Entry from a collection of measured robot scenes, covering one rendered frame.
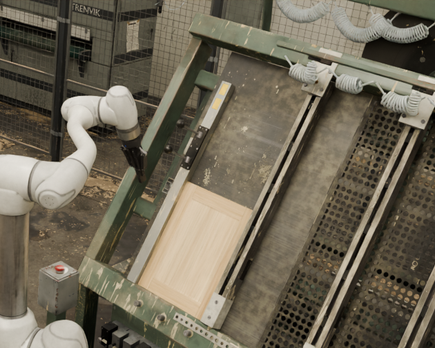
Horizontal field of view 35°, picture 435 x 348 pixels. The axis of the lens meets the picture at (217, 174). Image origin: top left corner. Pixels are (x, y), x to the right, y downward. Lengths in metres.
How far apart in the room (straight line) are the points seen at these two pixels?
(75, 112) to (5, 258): 0.63
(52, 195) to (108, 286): 0.99
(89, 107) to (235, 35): 0.77
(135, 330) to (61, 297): 0.33
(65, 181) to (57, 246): 2.92
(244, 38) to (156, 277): 1.08
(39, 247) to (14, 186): 2.86
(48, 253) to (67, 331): 2.59
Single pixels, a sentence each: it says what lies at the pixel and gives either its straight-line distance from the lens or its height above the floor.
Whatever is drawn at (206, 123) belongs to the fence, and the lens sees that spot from 2.99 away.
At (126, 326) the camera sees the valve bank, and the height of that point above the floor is 0.74.
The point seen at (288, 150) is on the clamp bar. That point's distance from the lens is 2.75.
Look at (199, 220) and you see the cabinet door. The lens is 2.89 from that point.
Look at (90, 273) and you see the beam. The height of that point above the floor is 0.86.
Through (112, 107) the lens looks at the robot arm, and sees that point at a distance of 2.59.
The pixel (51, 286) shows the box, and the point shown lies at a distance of 2.94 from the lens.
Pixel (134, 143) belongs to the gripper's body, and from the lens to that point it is 2.69.
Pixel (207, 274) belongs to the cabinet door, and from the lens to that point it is 2.83.
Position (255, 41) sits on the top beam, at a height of 1.91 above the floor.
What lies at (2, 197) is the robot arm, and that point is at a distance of 2.22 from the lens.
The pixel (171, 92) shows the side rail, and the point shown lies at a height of 1.61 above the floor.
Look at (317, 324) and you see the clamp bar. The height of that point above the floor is 1.09.
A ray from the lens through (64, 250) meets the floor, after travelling 5.00.
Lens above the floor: 2.46
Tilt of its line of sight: 22 degrees down
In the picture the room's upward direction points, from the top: 9 degrees clockwise
